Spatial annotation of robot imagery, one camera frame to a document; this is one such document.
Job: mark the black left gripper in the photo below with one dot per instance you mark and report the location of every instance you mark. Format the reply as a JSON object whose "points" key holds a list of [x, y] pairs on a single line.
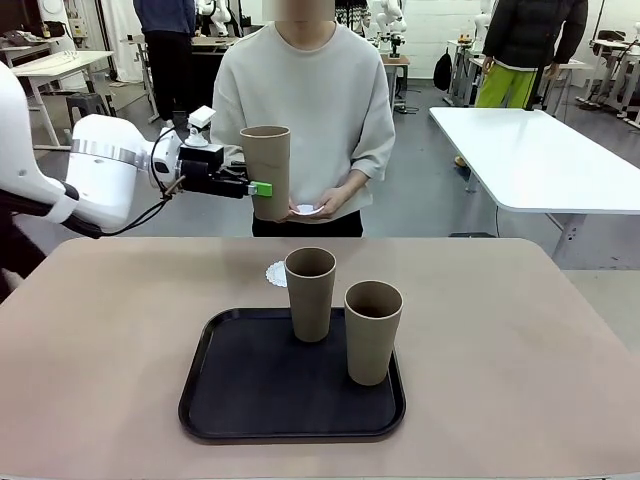
{"points": [[200, 177]]}

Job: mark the tall tan cup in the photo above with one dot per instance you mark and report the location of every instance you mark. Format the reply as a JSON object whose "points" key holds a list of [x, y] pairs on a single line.
{"points": [[270, 160], [372, 345], [310, 300]]}

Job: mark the person's left forearm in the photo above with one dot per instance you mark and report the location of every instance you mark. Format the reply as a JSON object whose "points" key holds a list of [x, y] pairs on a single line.
{"points": [[352, 182]]}

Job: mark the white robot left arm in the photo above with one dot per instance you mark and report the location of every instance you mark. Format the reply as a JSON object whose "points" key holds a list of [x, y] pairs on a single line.
{"points": [[100, 170]]}

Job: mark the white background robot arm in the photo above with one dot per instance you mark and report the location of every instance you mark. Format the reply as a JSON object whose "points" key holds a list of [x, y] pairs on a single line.
{"points": [[212, 15], [481, 22], [387, 22]]}

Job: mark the person's right hand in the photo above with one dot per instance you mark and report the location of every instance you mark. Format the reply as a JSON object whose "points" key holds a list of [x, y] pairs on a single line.
{"points": [[295, 214]]}

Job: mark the person's left hand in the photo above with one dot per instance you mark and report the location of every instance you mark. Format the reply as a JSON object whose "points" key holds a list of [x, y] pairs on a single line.
{"points": [[332, 200]]}

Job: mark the person in beige sweatshirt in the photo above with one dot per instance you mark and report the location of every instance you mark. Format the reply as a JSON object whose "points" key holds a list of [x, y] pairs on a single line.
{"points": [[310, 100]]}

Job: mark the dark background desk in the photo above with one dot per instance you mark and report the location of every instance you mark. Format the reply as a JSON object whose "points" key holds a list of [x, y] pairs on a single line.
{"points": [[210, 47]]}

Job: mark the person in dark blue top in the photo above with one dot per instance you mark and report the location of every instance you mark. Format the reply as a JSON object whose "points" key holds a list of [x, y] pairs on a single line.
{"points": [[165, 60]]}

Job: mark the grey plastic stool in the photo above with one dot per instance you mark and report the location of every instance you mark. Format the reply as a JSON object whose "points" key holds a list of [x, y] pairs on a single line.
{"points": [[87, 102]]}

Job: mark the small wooden side table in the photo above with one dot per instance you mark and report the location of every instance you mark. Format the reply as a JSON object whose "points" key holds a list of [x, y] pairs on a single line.
{"points": [[397, 65]]}

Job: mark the person in patterned sweater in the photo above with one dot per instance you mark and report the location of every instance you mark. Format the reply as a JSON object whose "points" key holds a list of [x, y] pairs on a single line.
{"points": [[352, 12]]}

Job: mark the tall white cylinder unit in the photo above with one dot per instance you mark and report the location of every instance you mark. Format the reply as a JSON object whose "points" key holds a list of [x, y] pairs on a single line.
{"points": [[70, 82]]}

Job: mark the black plastic serving tray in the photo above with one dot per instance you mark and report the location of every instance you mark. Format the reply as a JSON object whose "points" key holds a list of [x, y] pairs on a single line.
{"points": [[260, 390]]}

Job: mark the black backpack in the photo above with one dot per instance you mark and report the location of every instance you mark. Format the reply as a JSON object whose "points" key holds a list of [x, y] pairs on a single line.
{"points": [[442, 72]]}

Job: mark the white desk with white legs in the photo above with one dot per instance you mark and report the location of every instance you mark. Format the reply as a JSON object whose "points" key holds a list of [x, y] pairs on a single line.
{"points": [[60, 62]]}

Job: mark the grey cloth bundle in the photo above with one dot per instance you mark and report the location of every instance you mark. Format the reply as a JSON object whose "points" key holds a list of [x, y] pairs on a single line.
{"points": [[17, 39]]}

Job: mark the large white table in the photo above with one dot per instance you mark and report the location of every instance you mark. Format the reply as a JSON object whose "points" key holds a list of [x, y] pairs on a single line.
{"points": [[525, 160]]}

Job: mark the black stand pole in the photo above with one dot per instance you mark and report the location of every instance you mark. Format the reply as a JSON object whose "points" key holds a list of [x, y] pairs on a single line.
{"points": [[536, 90]]}

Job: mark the person in lime green trousers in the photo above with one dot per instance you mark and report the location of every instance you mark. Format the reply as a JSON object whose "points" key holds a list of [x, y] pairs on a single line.
{"points": [[530, 30]]}

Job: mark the white lab desk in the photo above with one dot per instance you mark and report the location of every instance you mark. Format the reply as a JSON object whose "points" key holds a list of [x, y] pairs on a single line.
{"points": [[570, 67], [615, 50]]}

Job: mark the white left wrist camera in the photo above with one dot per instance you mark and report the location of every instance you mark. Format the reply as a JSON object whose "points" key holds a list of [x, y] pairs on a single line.
{"points": [[201, 117]]}

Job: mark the white wall electrical box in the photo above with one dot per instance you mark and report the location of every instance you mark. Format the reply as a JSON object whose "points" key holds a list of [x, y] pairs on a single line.
{"points": [[80, 32]]}

